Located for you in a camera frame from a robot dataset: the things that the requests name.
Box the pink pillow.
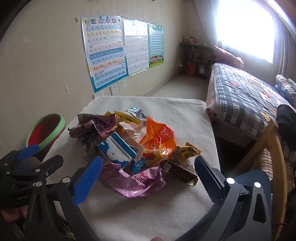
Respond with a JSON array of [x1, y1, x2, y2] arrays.
[[213, 45, 244, 69]]

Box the dark bedside shelf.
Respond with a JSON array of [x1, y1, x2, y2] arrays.
[[179, 42, 214, 79]]

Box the white blue milk carton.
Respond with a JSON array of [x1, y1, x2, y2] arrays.
[[98, 132, 138, 169]]

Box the newspaper ball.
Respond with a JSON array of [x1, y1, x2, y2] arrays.
[[68, 113, 118, 154]]

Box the purple plastic bag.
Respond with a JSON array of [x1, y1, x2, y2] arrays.
[[98, 163, 167, 198]]

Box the bed with plaid quilt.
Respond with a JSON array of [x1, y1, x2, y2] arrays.
[[206, 62, 296, 139]]

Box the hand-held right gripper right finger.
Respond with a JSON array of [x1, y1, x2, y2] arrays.
[[178, 155, 272, 241]]

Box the green rimmed red bin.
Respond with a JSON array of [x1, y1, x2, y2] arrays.
[[26, 113, 66, 163]]

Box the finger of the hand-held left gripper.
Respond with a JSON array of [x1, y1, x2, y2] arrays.
[[5, 155, 64, 184], [0, 144, 40, 172]]

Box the blue letter wall poster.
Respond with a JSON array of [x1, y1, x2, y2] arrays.
[[81, 15, 129, 93]]

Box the white chart wall poster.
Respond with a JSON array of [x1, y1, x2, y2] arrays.
[[122, 18, 149, 77]]

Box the dark clothing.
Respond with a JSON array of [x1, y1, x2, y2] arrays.
[[276, 104, 296, 149]]

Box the patterned curtain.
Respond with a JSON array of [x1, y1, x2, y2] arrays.
[[273, 14, 296, 79]]

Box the silver foil wrapper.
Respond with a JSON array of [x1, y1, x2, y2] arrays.
[[125, 107, 147, 120]]

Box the dark brown cigarette pack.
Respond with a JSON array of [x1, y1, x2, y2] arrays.
[[160, 159, 199, 186]]

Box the yellow brown snack wrapper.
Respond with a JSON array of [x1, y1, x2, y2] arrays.
[[171, 142, 201, 160]]

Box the wooden chair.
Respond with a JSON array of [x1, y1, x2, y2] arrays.
[[231, 118, 296, 232]]

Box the small blue wrapper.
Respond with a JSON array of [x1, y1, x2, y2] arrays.
[[131, 156, 148, 174]]

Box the bright window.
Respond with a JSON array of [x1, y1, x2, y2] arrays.
[[217, 0, 275, 63]]

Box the green chart wall poster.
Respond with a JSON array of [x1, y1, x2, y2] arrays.
[[147, 22, 164, 68]]

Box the plaid chair cushion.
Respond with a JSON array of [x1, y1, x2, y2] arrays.
[[259, 148, 296, 188]]

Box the blue floral pillow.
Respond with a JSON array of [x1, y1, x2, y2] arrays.
[[275, 74, 296, 107]]

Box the person's left hand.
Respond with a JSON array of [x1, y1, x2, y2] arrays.
[[0, 207, 26, 223]]

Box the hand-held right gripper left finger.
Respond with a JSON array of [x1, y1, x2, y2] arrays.
[[24, 156, 103, 241]]

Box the orange plastic bag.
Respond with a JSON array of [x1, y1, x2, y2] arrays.
[[139, 116, 177, 166]]

